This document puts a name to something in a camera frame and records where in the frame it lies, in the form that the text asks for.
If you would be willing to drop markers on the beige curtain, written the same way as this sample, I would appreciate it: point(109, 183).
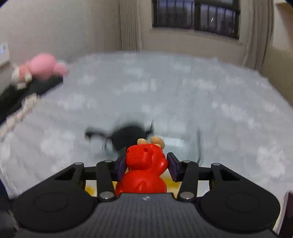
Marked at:
point(131, 37)

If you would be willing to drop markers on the white patterned cloth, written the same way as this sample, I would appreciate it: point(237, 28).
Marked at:
point(12, 120)

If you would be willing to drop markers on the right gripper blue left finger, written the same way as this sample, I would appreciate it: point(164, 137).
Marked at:
point(107, 172)

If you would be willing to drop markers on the red plastic pig toy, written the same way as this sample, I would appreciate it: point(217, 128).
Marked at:
point(147, 156)

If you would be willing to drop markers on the black garment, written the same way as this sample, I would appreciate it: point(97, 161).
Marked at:
point(11, 97)

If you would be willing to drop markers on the black plush cat toy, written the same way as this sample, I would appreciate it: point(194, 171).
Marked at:
point(123, 136)

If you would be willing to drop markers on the white wall switch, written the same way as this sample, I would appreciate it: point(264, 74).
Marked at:
point(4, 54)

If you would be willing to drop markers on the pink plush toy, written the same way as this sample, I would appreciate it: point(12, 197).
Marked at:
point(42, 66)

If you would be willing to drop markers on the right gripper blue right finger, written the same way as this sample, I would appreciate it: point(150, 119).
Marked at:
point(187, 173)

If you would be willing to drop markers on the dark window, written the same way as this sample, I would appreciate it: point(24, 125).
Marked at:
point(217, 17)

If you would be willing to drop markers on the beige headboard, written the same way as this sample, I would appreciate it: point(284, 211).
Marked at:
point(278, 68)

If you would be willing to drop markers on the yellow container lid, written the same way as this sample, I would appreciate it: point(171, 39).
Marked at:
point(135, 182)

